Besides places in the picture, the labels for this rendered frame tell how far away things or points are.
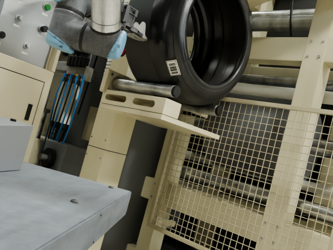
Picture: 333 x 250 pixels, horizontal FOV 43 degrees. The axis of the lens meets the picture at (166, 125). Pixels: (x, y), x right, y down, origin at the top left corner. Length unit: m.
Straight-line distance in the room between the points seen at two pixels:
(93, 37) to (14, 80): 0.74
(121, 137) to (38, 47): 0.57
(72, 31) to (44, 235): 1.02
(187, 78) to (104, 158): 0.53
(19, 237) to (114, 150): 1.57
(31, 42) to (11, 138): 1.48
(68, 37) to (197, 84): 0.55
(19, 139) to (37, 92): 1.41
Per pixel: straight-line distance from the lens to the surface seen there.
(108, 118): 1.85
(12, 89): 1.93
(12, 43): 1.98
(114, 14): 1.21
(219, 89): 1.71
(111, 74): 1.76
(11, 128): 0.55
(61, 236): 0.32
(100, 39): 1.24
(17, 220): 0.33
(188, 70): 1.55
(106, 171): 1.85
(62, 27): 1.30
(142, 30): 1.52
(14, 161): 0.59
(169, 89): 1.53
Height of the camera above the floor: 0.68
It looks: 4 degrees up
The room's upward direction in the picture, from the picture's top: 15 degrees clockwise
